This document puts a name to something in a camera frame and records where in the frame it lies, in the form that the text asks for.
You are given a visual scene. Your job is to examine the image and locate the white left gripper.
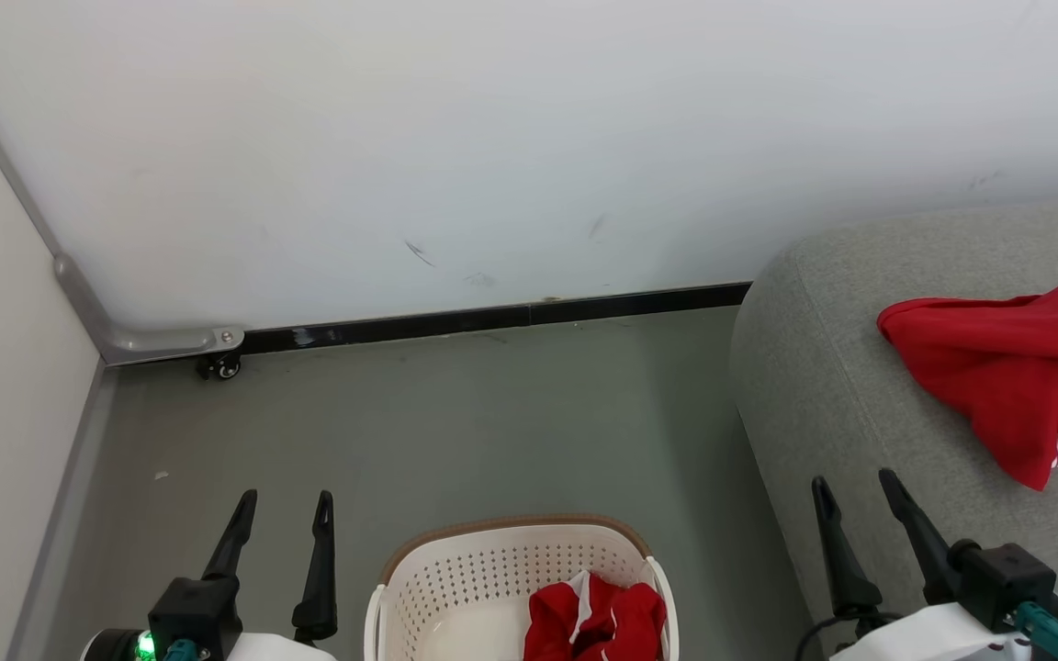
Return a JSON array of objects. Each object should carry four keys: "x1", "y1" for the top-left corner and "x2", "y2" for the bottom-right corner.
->
[{"x1": 202, "y1": 489, "x2": 340, "y2": 661}]

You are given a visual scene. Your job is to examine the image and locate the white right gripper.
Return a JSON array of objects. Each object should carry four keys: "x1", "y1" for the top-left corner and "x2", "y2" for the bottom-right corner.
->
[{"x1": 811, "y1": 468, "x2": 1041, "y2": 661}]

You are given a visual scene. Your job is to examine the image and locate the large red white-striped garment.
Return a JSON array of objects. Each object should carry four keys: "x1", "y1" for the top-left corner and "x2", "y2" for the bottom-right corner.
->
[{"x1": 876, "y1": 283, "x2": 1058, "y2": 493}]

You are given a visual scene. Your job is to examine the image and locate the grey fabric sofa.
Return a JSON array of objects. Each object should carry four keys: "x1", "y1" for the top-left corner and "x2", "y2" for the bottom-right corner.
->
[{"x1": 728, "y1": 193, "x2": 1058, "y2": 661}]

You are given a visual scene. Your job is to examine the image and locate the white perforated laundry basket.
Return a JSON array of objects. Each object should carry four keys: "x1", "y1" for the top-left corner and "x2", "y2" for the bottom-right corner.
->
[{"x1": 362, "y1": 514, "x2": 682, "y2": 661}]

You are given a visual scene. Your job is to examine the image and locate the small black caster wheel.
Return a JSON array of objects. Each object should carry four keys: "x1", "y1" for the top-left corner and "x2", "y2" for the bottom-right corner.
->
[{"x1": 196, "y1": 352, "x2": 243, "y2": 382}]

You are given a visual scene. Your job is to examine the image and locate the small red white-trimmed garment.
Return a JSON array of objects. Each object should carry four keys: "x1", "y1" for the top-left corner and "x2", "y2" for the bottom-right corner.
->
[{"x1": 523, "y1": 569, "x2": 670, "y2": 661}]

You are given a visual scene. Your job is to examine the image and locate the black baseboard strip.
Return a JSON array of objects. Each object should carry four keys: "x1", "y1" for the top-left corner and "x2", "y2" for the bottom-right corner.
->
[{"x1": 242, "y1": 281, "x2": 753, "y2": 356}]

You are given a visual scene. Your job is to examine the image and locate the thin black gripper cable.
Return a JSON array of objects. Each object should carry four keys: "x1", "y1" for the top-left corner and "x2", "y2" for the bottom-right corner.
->
[{"x1": 794, "y1": 610, "x2": 903, "y2": 661}]

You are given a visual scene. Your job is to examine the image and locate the grey partition bottom rail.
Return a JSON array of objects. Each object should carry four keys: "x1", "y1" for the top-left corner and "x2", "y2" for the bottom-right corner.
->
[{"x1": 9, "y1": 363, "x2": 122, "y2": 661}]

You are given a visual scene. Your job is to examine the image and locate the grey metal corner bracket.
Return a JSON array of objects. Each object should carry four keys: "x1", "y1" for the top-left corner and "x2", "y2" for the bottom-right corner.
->
[{"x1": 53, "y1": 254, "x2": 246, "y2": 367}]

